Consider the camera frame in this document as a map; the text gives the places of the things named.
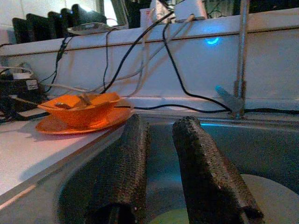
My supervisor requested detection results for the pale round plate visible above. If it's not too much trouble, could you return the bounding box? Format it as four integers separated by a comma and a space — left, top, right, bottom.
239, 174, 299, 224

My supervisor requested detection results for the orange plate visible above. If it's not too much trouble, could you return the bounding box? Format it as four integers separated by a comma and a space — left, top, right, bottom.
35, 107, 134, 135

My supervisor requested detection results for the orange bowl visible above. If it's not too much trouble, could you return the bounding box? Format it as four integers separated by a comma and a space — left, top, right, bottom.
37, 92, 122, 128

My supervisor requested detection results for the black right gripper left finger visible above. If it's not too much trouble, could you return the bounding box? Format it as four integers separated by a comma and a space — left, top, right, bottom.
58, 113, 151, 224

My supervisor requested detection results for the metal faucet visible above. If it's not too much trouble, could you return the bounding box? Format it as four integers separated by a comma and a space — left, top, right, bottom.
214, 0, 249, 119

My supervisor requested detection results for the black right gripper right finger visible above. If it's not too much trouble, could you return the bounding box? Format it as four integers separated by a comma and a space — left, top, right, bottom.
172, 116, 266, 224

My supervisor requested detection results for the white cable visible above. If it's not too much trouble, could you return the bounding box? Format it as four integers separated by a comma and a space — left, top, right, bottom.
134, 8, 156, 96
100, 14, 196, 87
49, 83, 99, 93

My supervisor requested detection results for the thick black cable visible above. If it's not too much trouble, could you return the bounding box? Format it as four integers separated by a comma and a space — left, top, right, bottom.
102, 10, 175, 94
162, 22, 234, 112

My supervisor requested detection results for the white power adapter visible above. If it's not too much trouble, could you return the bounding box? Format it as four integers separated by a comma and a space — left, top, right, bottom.
174, 0, 208, 23

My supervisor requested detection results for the light green dish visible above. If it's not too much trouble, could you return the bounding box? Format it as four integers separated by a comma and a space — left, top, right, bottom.
149, 208, 189, 224

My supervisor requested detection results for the flat silver device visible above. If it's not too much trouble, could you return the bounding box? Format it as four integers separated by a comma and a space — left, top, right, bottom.
67, 22, 112, 35

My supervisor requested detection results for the stainless steel sink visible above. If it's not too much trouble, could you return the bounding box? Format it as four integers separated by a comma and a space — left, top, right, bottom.
0, 111, 299, 224

